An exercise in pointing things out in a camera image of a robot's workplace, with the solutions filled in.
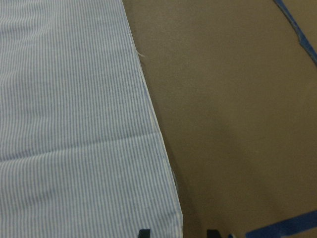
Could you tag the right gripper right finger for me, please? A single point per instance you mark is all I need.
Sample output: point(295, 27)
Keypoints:
point(213, 234)

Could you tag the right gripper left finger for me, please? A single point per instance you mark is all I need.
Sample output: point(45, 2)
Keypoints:
point(144, 233)

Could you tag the light blue striped shirt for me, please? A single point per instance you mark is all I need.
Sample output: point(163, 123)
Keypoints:
point(81, 151)

